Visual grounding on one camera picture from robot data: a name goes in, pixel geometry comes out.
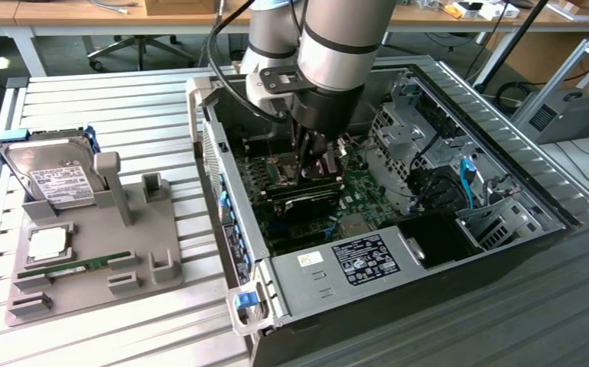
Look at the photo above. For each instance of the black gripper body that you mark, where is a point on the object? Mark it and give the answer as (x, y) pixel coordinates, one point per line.
(327, 111)

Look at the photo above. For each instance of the green graphics card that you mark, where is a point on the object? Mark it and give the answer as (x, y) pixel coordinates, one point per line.
(313, 206)

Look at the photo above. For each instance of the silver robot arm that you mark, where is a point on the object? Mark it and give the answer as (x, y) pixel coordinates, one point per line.
(333, 49)

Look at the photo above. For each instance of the CPU socket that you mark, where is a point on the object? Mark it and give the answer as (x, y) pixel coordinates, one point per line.
(283, 168)

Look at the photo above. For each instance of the green motherboard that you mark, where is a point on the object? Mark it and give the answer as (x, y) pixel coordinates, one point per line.
(370, 191)

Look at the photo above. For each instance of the silver perforated drive cage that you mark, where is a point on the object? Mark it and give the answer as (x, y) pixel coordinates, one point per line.
(400, 134)

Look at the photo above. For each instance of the grey power supply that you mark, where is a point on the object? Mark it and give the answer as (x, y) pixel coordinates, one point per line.
(313, 275)

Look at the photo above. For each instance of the silver disk bay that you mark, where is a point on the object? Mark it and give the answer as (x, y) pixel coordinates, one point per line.
(498, 229)

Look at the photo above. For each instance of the small yellow black box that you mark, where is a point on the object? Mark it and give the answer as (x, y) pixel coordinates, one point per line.
(467, 9)

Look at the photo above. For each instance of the cardboard box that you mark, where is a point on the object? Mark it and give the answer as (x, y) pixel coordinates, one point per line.
(181, 7)

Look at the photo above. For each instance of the blue case latch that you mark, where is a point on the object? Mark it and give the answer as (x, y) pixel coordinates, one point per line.
(244, 300)

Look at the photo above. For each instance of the black office chair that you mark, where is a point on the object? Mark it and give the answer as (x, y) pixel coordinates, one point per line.
(140, 46)

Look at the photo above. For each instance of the open black PC case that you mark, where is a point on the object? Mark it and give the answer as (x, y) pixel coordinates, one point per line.
(426, 306)

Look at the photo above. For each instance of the small white box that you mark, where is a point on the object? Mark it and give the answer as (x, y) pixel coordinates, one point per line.
(500, 11)

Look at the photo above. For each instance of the black pole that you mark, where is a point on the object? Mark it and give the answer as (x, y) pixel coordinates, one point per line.
(526, 25)

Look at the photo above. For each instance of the grey control box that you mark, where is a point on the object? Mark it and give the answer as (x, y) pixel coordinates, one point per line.
(569, 114)

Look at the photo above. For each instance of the grey parts rack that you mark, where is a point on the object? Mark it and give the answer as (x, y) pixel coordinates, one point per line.
(94, 244)

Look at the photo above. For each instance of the hard disk in blue carrier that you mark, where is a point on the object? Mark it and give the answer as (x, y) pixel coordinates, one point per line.
(53, 172)

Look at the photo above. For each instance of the wooden desk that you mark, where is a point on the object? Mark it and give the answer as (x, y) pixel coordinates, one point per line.
(554, 23)
(69, 17)

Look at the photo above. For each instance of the green RAM stick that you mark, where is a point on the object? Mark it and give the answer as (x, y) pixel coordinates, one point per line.
(94, 263)

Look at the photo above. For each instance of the silver CPU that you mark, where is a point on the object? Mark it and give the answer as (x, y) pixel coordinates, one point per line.
(48, 242)

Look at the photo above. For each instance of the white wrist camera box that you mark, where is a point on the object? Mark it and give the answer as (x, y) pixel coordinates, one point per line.
(257, 91)

